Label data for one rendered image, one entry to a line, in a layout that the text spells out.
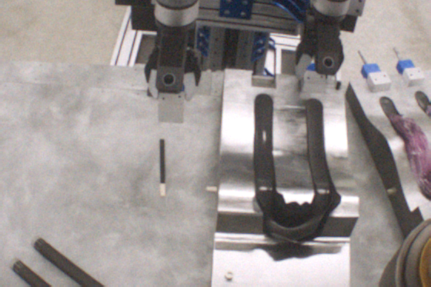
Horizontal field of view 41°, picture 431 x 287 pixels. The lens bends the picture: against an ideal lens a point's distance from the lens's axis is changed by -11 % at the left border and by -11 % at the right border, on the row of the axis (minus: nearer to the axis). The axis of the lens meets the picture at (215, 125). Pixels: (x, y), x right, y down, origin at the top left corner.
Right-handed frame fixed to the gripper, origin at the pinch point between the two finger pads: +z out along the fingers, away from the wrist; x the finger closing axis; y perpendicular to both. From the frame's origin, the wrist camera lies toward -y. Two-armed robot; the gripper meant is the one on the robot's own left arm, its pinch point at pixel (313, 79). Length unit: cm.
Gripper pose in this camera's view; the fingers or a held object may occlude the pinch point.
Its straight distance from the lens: 134.6
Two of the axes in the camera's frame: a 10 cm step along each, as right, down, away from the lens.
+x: -10.0, -0.8, -0.3
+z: -0.7, 6.1, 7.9
